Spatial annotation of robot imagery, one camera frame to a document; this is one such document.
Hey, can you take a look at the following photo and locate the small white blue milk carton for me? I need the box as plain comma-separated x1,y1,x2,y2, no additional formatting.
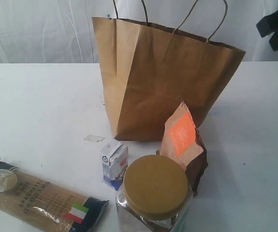
99,139,129,190

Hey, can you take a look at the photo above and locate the clear jar with yellow lid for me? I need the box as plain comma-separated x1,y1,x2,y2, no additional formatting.
115,155,193,232

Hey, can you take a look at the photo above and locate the white backdrop curtain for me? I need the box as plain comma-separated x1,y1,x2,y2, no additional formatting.
0,0,278,63

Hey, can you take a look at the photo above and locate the clear tape piece on table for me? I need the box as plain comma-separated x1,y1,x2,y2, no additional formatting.
84,134,105,143

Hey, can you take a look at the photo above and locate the spaghetti packet with Italian flag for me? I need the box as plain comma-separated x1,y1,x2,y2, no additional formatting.
0,160,109,232

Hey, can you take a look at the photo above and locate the brown paper bag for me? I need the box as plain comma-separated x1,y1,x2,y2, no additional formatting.
92,17,245,142

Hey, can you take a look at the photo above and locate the kraft pouch with orange label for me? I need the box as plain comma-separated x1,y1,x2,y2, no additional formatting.
156,101,208,196

